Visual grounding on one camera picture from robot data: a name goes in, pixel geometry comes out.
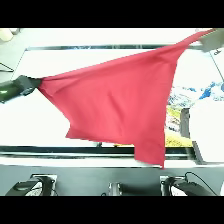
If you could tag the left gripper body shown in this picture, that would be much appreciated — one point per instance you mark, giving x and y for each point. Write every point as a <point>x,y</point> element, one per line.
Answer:
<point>27,85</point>

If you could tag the red T-shirt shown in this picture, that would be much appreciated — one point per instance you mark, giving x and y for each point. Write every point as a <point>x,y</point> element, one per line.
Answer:
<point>120,100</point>

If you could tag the silver frame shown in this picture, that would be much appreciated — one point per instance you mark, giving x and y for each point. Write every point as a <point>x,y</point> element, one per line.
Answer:
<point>83,161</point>

